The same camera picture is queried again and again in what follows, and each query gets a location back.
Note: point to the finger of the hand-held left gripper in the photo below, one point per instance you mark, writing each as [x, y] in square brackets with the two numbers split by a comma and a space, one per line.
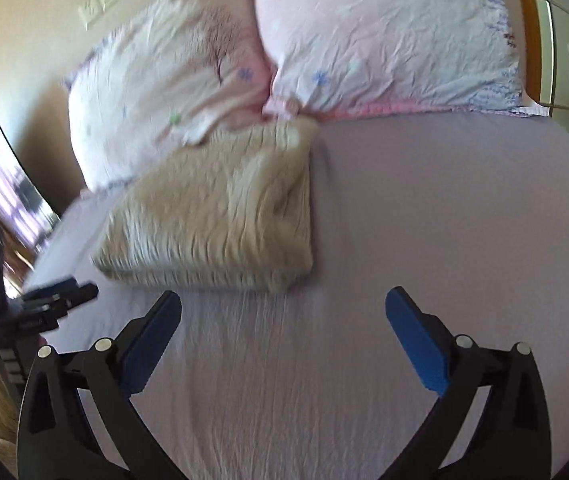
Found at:
[77, 296]
[52, 290]

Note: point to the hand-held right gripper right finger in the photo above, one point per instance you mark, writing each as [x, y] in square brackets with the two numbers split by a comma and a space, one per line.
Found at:
[417, 347]

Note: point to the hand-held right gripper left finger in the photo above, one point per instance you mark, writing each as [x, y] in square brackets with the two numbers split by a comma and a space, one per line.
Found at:
[148, 347]

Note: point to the white crinkled garment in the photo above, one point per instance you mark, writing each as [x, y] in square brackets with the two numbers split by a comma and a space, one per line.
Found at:
[274, 385]

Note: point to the dark framed screen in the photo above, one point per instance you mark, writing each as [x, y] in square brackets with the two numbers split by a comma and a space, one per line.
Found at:
[17, 190]

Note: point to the lavender bed sheet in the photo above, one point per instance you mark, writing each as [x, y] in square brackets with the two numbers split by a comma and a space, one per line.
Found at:
[439, 210]

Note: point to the folded beige fleece blanket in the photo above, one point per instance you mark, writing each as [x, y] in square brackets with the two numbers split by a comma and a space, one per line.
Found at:
[214, 210]

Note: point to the pink floral pillow with tree print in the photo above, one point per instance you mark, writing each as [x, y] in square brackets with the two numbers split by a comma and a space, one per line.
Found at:
[154, 95]

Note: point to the pink floral pillow with blue edge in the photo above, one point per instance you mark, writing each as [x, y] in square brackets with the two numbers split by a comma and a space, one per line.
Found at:
[389, 35]

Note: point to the wooden frame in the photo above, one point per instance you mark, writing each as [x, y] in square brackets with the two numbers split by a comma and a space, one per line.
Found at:
[527, 20]

